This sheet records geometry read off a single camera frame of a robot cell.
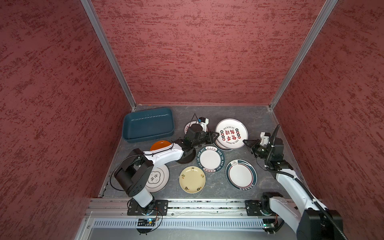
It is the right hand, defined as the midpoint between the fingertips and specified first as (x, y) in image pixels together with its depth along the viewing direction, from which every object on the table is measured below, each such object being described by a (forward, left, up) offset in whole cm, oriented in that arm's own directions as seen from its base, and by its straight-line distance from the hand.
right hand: (240, 142), depth 82 cm
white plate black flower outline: (-14, +47, -14) cm, 51 cm away
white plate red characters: (+6, +4, +1) cm, 7 cm away
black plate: (-13, +29, +11) cm, 34 cm away
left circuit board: (-34, +49, -14) cm, 62 cm away
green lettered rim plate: (-2, +16, -16) cm, 23 cm away
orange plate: (+6, +48, -9) cm, 50 cm away
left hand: (+3, +13, +2) cm, 13 cm away
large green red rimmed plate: (-12, -1, -16) cm, 20 cm away
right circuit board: (-36, -9, -16) cm, 41 cm away
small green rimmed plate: (+4, +9, -13) cm, 16 cm away
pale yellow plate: (-14, +28, -14) cm, 34 cm away
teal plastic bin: (+28, +62, -17) cm, 71 cm away
